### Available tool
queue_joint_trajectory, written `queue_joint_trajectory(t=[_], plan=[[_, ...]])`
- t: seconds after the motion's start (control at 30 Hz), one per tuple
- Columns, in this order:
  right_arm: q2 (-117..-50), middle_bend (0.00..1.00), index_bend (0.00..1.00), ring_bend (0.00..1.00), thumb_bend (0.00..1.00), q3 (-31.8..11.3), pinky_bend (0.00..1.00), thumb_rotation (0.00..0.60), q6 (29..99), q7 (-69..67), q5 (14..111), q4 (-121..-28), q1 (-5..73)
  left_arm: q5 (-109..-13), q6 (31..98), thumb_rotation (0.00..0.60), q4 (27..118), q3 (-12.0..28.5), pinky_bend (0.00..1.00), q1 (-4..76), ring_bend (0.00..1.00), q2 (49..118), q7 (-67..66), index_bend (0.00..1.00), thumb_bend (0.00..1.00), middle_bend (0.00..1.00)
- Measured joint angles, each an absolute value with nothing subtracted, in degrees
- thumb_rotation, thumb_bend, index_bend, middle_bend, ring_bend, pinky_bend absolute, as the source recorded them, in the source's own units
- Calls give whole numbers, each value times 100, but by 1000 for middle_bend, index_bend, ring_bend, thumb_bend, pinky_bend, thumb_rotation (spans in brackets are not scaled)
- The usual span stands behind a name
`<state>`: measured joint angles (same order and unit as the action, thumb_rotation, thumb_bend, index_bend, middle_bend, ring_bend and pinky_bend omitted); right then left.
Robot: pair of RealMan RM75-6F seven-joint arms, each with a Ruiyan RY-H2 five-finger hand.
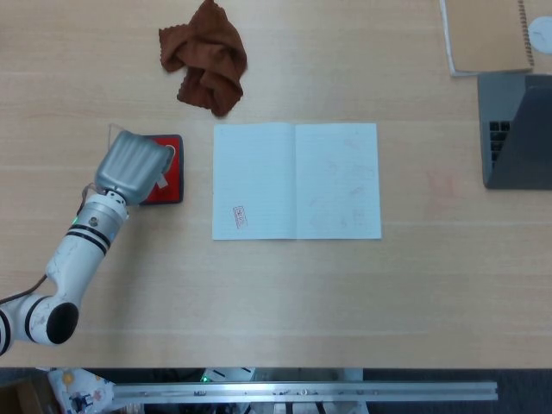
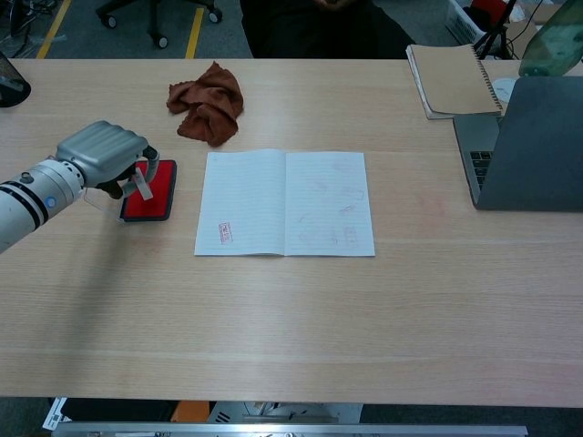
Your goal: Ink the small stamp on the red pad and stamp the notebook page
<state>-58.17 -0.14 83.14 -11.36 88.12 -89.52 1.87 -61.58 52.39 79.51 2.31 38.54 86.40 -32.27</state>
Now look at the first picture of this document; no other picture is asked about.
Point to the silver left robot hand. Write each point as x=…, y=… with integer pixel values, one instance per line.
x=129, y=166

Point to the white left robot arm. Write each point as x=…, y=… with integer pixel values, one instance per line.
x=73, y=259

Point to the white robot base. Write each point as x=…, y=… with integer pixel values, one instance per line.
x=224, y=374

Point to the red ink pad clear lid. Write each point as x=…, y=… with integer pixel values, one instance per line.
x=174, y=181

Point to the open white lined notebook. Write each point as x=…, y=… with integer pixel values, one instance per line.
x=259, y=181

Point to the brown crumpled cloth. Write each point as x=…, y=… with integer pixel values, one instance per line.
x=207, y=56

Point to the kraft spiral notebook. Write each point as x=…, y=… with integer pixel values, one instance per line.
x=487, y=34

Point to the white printed bag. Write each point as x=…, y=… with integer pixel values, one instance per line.
x=82, y=390

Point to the grey laptop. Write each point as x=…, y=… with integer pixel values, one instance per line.
x=526, y=142

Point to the white round disc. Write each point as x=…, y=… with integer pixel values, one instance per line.
x=542, y=34

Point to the aluminium rail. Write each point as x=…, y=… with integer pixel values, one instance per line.
x=302, y=391

